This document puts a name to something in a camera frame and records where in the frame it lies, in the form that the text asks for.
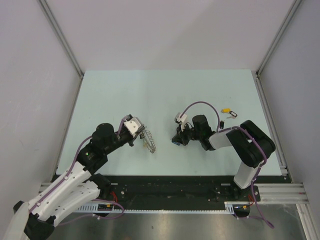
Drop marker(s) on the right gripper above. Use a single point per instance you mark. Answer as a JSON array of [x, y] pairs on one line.
[[180, 136]]

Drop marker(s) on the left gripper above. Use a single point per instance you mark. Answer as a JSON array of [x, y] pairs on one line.
[[132, 138]]

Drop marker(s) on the blue tag key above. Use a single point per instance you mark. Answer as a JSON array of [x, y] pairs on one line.
[[176, 143]]

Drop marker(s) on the metal keyring holder disc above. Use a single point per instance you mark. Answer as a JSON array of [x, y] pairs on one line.
[[148, 141]]

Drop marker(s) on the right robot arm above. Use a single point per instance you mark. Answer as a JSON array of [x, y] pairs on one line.
[[251, 144]]

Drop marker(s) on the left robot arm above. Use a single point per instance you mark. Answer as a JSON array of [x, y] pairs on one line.
[[79, 184]]

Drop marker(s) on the yellow tag key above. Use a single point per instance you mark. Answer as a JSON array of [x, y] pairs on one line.
[[225, 110]]

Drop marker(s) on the black white tag key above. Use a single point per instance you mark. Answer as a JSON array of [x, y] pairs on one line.
[[232, 115]]

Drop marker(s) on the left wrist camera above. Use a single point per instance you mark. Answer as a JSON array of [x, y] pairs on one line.
[[134, 125]]

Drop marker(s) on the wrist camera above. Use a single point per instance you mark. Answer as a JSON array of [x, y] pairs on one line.
[[134, 125], [181, 120]]

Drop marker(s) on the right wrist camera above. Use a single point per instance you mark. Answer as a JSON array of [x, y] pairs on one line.
[[181, 120]]

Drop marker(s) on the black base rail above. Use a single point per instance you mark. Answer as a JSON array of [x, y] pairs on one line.
[[176, 193]]

